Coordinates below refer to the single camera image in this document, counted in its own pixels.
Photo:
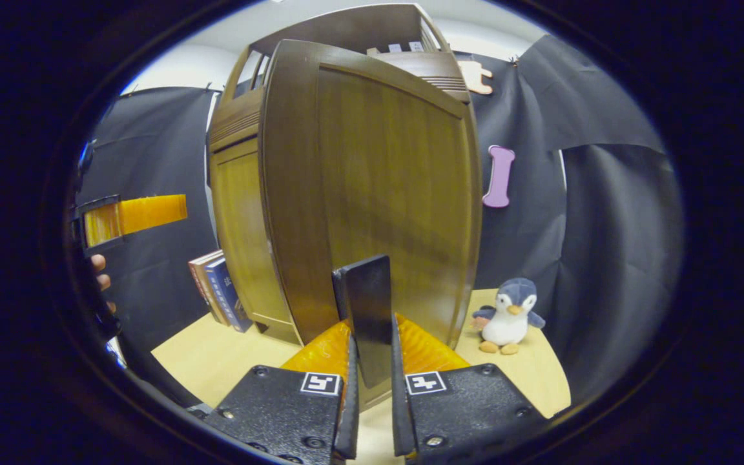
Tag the wooden double-door shoe cabinet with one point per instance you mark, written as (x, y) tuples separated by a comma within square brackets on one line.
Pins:
[(398, 194)]

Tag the blue covered book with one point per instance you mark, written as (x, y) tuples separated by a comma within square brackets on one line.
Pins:
[(227, 294)]

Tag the black backdrop cloth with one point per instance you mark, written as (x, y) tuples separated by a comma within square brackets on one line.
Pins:
[(604, 226)]

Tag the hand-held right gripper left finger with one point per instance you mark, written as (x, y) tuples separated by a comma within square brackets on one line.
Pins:
[(351, 420)]

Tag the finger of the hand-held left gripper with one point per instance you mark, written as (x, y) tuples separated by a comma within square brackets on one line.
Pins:
[(152, 213)]

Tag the penguin plush toy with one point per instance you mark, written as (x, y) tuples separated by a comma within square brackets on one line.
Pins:
[(507, 320)]

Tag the wooden shoe cabinet door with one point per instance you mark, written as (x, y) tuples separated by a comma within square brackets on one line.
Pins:
[(243, 226), (398, 194)]

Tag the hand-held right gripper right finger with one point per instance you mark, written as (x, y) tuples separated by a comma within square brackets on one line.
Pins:
[(399, 413)]

